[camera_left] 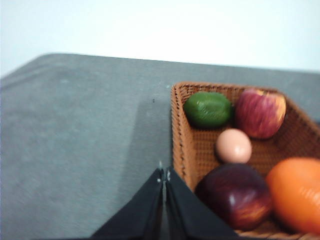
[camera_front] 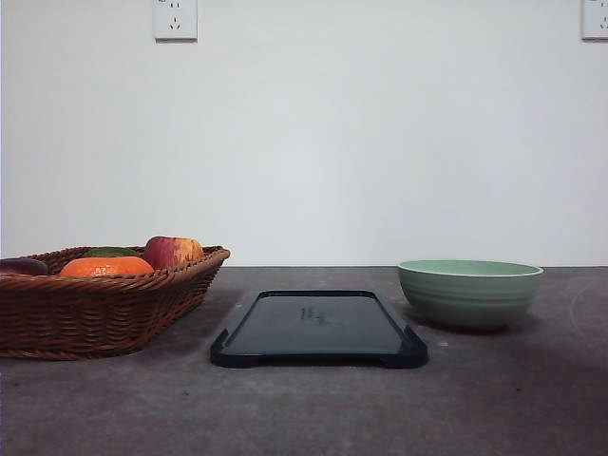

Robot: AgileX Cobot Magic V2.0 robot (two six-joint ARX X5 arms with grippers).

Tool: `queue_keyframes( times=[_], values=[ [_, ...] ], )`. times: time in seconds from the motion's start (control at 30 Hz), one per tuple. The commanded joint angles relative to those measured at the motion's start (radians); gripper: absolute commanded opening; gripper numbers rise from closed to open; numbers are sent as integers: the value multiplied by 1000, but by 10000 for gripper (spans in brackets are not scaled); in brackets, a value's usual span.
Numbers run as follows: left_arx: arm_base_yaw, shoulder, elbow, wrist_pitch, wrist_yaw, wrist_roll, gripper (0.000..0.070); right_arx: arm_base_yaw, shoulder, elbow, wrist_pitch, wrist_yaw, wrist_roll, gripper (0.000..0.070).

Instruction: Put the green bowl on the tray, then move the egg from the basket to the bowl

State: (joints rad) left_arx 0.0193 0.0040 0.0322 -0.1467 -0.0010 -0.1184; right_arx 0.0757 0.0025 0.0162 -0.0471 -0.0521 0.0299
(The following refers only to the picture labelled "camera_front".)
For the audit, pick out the white wall socket right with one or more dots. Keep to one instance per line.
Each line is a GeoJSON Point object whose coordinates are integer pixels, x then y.
{"type": "Point", "coordinates": [594, 21]}

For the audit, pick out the brown wicker basket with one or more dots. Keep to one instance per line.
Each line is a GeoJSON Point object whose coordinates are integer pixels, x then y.
{"type": "Point", "coordinates": [78, 302]}

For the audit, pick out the green avocado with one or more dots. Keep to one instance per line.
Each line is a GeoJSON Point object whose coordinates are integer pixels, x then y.
{"type": "Point", "coordinates": [110, 251]}

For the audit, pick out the white wall socket left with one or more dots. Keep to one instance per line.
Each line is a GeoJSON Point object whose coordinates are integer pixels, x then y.
{"type": "Point", "coordinates": [175, 22]}

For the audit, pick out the red yellow apple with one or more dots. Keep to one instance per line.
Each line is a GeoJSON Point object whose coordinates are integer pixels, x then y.
{"type": "Point", "coordinates": [165, 252]}

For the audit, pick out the dark teal rectangular tray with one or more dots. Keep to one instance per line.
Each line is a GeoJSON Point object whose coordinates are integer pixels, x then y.
{"type": "Point", "coordinates": [317, 327]}

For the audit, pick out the orange mandarin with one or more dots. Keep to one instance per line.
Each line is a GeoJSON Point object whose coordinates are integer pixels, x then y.
{"type": "Point", "coordinates": [106, 265]}

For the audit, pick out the white wall socket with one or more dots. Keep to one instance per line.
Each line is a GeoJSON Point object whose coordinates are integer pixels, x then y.
{"type": "Point", "coordinates": [594, 21]}
{"type": "Point", "coordinates": [175, 22]}

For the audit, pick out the dark purple plum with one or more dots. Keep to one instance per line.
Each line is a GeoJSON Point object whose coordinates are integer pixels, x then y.
{"type": "Point", "coordinates": [23, 266]}

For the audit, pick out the light green bowl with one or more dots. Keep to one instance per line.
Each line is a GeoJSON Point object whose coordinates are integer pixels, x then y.
{"type": "Point", "coordinates": [469, 291]}

